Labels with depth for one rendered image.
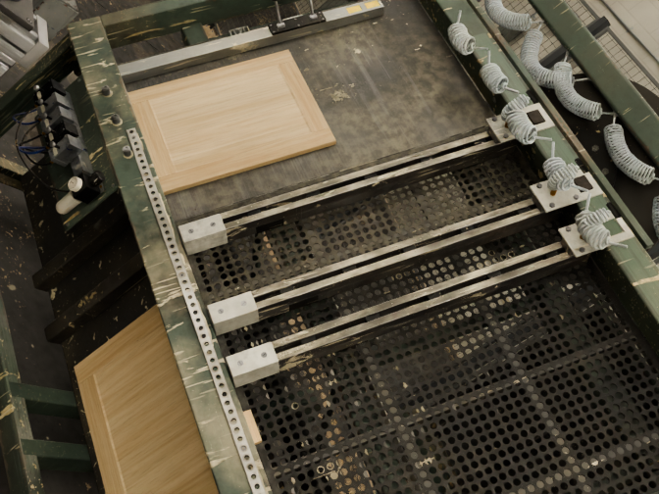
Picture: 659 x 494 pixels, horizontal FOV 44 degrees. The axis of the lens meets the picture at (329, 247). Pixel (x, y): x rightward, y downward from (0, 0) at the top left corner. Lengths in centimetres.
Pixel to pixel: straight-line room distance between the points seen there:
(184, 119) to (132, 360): 79
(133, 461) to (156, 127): 103
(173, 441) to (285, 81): 121
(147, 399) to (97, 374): 24
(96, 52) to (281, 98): 65
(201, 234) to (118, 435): 70
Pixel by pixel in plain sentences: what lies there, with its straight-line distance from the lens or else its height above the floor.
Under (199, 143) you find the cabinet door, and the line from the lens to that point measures 266.
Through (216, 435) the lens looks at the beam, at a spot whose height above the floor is 84.
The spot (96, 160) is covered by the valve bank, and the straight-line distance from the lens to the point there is 267.
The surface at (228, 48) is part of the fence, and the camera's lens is 291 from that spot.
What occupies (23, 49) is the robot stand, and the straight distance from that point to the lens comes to 240.
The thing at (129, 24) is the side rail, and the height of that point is 97.
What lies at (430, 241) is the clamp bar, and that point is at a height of 146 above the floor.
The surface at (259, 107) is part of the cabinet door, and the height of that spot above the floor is 121.
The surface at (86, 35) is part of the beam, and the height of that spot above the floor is 86.
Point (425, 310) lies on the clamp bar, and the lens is 226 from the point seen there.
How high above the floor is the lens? 195
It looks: 18 degrees down
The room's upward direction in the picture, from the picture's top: 54 degrees clockwise
